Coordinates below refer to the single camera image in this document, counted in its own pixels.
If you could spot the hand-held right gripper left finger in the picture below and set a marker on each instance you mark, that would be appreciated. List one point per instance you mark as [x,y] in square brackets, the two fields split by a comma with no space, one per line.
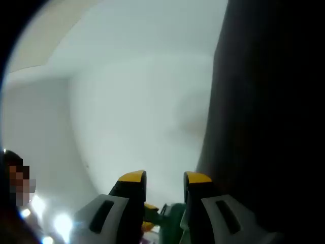
[122,216]

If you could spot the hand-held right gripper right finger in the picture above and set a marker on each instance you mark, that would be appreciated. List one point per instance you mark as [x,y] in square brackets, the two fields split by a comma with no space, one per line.
[203,216]

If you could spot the black tabletop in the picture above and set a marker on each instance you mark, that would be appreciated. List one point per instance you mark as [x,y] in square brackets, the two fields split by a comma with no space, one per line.
[266,101]

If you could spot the group of ceiling lights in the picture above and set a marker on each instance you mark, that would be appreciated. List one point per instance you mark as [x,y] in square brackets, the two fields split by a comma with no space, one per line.
[62,223]

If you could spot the person's head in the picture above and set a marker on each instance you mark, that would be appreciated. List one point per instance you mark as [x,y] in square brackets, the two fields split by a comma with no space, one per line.
[11,157]

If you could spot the beige door panel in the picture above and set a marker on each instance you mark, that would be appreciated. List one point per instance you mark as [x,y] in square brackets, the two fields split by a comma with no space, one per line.
[50,30]

